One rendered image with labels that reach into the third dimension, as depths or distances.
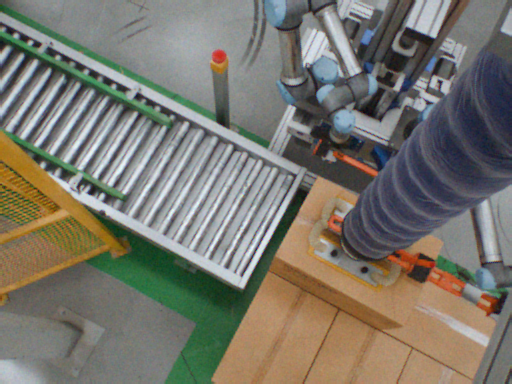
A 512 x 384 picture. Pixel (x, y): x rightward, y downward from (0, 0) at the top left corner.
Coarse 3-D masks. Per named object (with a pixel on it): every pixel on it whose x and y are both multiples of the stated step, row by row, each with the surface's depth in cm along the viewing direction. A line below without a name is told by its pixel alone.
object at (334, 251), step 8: (328, 240) 245; (312, 248) 244; (328, 248) 244; (336, 248) 244; (312, 256) 244; (320, 256) 243; (328, 256) 243; (336, 256) 243; (328, 264) 243; (336, 264) 243; (360, 264) 243; (368, 264) 243; (344, 272) 242; (352, 272) 242; (360, 272) 242; (368, 272) 242; (384, 272) 243; (360, 280) 242; (368, 280) 241; (376, 288) 241
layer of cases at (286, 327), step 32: (288, 288) 295; (256, 320) 290; (288, 320) 291; (320, 320) 291; (352, 320) 292; (416, 320) 293; (448, 320) 293; (480, 320) 294; (256, 352) 286; (288, 352) 287; (320, 352) 287; (352, 352) 288; (384, 352) 288; (416, 352) 289; (448, 352) 289; (480, 352) 290
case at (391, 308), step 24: (312, 192) 253; (336, 192) 253; (312, 216) 250; (288, 240) 247; (336, 240) 248; (432, 240) 249; (288, 264) 247; (312, 264) 245; (384, 264) 246; (312, 288) 270; (336, 288) 242; (360, 288) 243; (384, 288) 243; (408, 288) 243; (360, 312) 262; (384, 312) 240; (408, 312) 241
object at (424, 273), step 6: (420, 258) 232; (426, 258) 232; (414, 264) 231; (408, 270) 231; (414, 270) 231; (420, 270) 231; (426, 270) 231; (432, 270) 230; (408, 276) 233; (414, 276) 230; (420, 276) 230; (426, 276) 230; (420, 282) 233
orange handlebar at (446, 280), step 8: (344, 160) 243; (352, 160) 242; (360, 168) 242; (368, 168) 242; (336, 216) 236; (328, 224) 235; (392, 256) 233; (408, 256) 233; (400, 264) 232; (408, 264) 232; (440, 272) 232; (432, 280) 231; (440, 280) 231; (448, 280) 231; (456, 280) 231; (448, 288) 230; (480, 296) 230; (488, 296) 230; (480, 304) 229; (488, 312) 229
